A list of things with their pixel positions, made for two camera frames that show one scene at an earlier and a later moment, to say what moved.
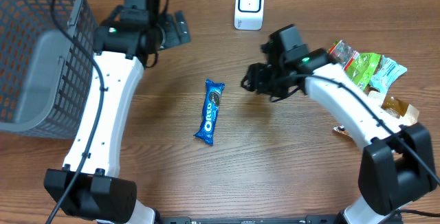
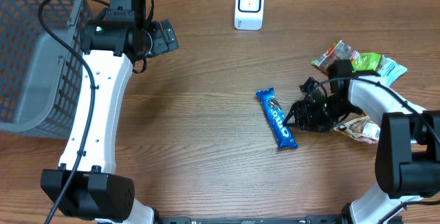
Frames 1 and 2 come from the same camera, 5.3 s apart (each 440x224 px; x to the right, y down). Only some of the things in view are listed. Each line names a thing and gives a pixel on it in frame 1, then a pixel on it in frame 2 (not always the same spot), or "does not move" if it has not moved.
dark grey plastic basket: x=45 y=76 does not move
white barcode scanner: x=249 y=6 does not move
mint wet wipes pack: x=388 y=71 does not move
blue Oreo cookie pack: x=213 y=91 -> x=277 y=119
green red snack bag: x=359 y=66 does not move
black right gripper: x=252 y=80 -> x=315 y=124
